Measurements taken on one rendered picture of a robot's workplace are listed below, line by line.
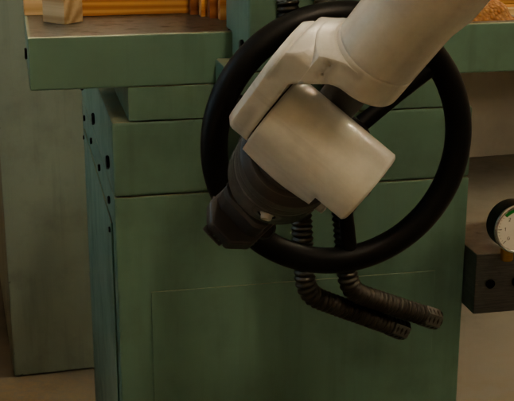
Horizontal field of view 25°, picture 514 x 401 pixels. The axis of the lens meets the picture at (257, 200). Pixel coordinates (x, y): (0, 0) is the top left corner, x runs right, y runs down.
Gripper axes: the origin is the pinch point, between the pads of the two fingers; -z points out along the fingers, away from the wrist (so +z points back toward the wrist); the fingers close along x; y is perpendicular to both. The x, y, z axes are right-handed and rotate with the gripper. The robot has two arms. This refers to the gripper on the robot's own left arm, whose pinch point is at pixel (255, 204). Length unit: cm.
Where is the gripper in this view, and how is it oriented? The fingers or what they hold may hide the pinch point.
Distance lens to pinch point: 111.7
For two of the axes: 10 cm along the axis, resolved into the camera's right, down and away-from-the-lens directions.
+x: 7.0, -6.6, 2.9
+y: -7.0, -7.2, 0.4
